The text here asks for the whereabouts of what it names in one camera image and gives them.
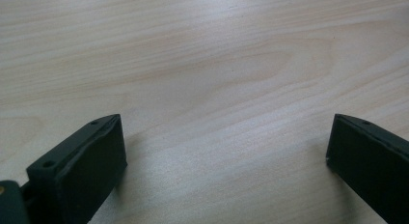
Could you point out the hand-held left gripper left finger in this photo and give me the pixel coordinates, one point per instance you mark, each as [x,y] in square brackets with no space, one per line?
[83,172]

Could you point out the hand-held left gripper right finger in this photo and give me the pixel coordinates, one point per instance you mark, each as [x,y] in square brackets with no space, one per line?
[373,166]

